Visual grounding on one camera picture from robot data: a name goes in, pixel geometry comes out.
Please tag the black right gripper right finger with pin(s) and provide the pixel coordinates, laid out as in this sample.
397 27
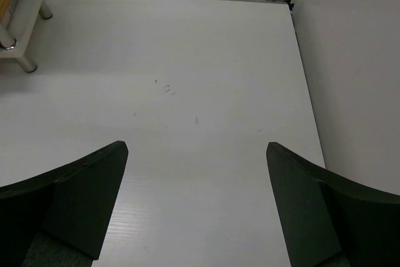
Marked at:
329 220

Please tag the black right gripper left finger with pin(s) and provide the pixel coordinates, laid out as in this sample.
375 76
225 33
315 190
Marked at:
60 217

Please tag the white two-tier shelf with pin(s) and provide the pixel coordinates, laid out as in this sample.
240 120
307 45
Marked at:
15 37

